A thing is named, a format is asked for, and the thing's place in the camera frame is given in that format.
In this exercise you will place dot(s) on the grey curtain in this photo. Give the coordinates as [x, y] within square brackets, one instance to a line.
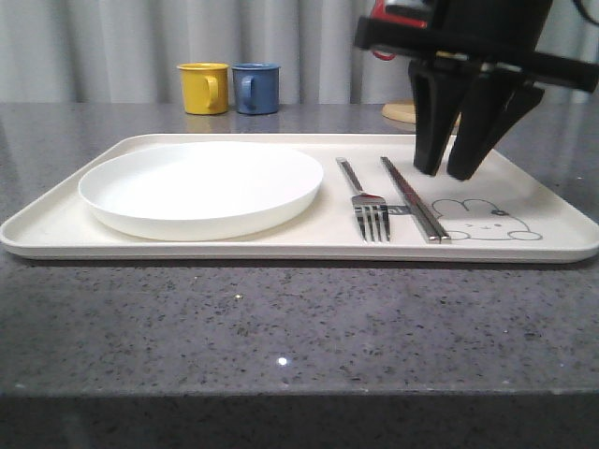
[129, 51]

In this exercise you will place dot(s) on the red enamel mug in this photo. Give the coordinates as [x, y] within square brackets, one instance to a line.
[388, 9]

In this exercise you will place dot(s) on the blue enamel mug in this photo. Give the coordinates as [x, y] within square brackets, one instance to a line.
[256, 88]

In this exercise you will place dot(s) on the steel fork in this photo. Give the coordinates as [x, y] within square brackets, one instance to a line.
[371, 211]

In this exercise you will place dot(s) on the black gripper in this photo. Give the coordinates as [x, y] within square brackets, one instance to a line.
[503, 33]

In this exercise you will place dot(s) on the yellow enamel mug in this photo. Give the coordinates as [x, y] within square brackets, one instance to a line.
[204, 88]

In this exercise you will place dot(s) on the wooden mug tree stand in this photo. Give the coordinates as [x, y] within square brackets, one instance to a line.
[402, 110]

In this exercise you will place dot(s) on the cream rabbit serving tray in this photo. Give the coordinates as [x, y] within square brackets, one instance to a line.
[501, 214]

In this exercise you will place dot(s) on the white round plate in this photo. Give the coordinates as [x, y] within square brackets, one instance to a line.
[202, 190]

